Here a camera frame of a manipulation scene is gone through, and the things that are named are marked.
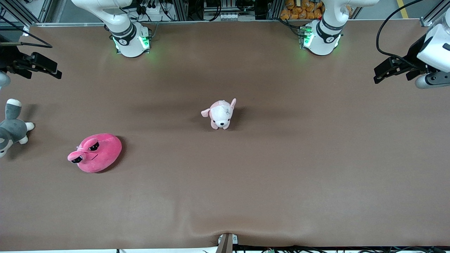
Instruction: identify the round pink plush toy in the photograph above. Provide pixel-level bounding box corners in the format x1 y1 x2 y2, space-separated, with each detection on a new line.
67 133 122 173

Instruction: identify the grey white husky plush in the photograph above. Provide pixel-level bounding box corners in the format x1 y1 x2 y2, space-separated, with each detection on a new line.
0 98 36 158

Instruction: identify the orange snack bag pile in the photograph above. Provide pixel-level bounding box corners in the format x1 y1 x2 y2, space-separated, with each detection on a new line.
280 0 324 20

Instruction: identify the white power strip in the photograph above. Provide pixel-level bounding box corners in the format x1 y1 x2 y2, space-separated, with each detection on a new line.
139 0 166 15

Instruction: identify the pale pink dog plush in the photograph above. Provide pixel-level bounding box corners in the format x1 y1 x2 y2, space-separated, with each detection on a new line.
201 98 237 130

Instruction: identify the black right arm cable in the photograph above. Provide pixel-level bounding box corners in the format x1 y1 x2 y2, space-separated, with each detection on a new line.
0 15 53 49

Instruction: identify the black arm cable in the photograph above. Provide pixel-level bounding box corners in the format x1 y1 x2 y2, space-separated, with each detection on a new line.
376 0 424 70
0 15 53 49

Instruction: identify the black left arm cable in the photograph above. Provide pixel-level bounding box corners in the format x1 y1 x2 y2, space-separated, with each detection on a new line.
376 0 424 70

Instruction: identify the aluminium corner post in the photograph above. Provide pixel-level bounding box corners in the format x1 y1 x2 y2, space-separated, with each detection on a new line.
420 0 450 28

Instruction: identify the aluminium table edge rail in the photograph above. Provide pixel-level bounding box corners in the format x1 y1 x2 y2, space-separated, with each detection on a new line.
30 18 428 27

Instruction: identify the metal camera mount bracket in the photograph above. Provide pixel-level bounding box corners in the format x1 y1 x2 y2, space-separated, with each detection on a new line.
217 233 239 253

